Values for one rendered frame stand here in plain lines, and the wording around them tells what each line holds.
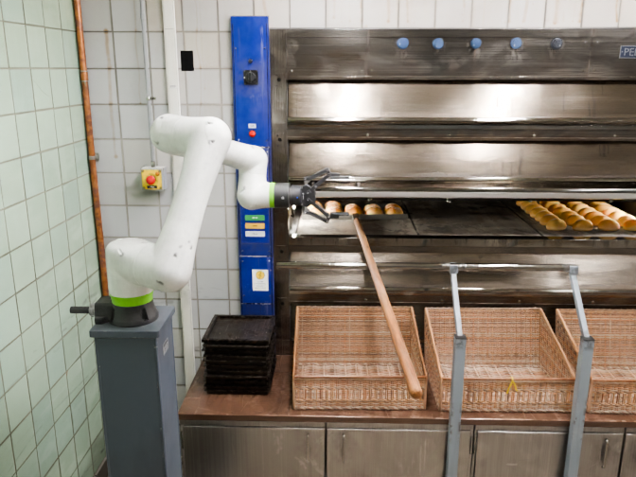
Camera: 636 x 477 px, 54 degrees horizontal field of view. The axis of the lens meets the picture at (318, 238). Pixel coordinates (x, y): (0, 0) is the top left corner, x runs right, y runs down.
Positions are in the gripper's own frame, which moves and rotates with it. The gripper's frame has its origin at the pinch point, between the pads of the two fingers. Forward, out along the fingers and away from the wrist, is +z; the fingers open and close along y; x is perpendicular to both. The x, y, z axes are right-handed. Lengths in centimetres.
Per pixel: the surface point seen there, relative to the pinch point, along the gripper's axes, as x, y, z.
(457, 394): 5, 77, 44
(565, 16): -55, -66, 91
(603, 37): -57, -58, 109
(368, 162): -55, -4, 10
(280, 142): -55, -13, -29
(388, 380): -6, 78, 18
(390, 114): -53, -25, 19
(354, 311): -51, 66, 5
